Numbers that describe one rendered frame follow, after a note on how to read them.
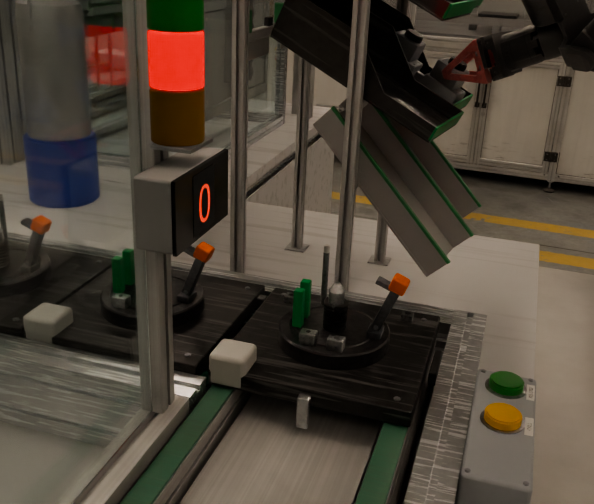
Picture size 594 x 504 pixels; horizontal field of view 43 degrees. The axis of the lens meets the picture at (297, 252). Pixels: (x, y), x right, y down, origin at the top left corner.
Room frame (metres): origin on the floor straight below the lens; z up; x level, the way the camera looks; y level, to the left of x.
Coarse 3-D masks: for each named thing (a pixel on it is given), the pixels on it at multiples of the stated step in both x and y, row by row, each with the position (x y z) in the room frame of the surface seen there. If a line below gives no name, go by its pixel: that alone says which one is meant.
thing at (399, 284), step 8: (384, 280) 0.81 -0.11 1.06; (392, 280) 0.80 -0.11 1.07; (400, 280) 0.80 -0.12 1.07; (408, 280) 0.81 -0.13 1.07; (384, 288) 0.80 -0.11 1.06; (392, 288) 0.80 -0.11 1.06; (400, 288) 0.79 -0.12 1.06; (392, 296) 0.80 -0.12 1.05; (384, 304) 0.80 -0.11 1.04; (392, 304) 0.80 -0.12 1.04; (384, 312) 0.80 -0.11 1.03; (376, 320) 0.80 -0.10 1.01; (384, 320) 0.80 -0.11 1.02; (376, 328) 0.80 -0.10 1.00
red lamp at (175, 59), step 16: (160, 32) 0.66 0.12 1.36; (176, 32) 0.66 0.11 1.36; (192, 32) 0.67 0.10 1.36; (160, 48) 0.66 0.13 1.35; (176, 48) 0.65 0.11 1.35; (192, 48) 0.66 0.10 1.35; (160, 64) 0.66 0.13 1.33; (176, 64) 0.65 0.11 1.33; (192, 64) 0.66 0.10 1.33; (160, 80) 0.66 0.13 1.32; (176, 80) 0.65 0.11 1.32; (192, 80) 0.66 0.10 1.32
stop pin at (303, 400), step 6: (300, 396) 0.71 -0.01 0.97; (306, 396) 0.71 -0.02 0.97; (300, 402) 0.70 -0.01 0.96; (306, 402) 0.70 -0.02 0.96; (300, 408) 0.70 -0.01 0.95; (306, 408) 0.70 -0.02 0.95; (300, 414) 0.70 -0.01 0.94; (306, 414) 0.70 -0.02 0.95; (300, 420) 0.70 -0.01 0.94; (306, 420) 0.70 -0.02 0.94; (300, 426) 0.70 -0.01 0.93; (306, 426) 0.70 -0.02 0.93
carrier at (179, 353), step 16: (176, 272) 1.01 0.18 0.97; (176, 288) 0.92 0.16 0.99; (208, 288) 0.96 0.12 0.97; (224, 288) 0.96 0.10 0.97; (240, 288) 0.97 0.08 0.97; (256, 288) 0.97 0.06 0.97; (176, 304) 0.87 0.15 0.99; (192, 304) 0.87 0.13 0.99; (208, 304) 0.91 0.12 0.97; (224, 304) 0.91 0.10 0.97; (240, 304) 0.91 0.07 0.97; (256, 304) 0.95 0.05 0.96; (176, 320) 0.84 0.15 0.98; (192, 320) 0.86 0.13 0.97; (208, 320) 0.86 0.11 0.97; (224, 320) 0.87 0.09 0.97; (240, 320) 0.89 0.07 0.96; (176, 336) 0.82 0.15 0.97; (192, 336) 0.82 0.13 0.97; (208, 336) 0.82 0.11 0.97; (224, 336) 0.83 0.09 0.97; (176, 352) 0.78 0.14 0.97; (192, 352) 0.78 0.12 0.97; (208, 352) 0.79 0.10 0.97; (176, 368) 0.76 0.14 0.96; (192, 368) 0.75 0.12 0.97
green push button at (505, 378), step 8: (496, 376) 0.76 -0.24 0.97; (504, 376) 0.76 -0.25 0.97; (512, 376) 0.76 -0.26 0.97; (496, 384) 0.74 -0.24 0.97; (504, 384) 0.74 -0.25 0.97; (512, 384) 0.74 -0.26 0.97; (520, 384) 0.74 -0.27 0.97; (496, 392) 0.74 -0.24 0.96; (504, 392) 0.73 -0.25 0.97; (512, 392) 0.73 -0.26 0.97; (520, 392) 0.74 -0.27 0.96
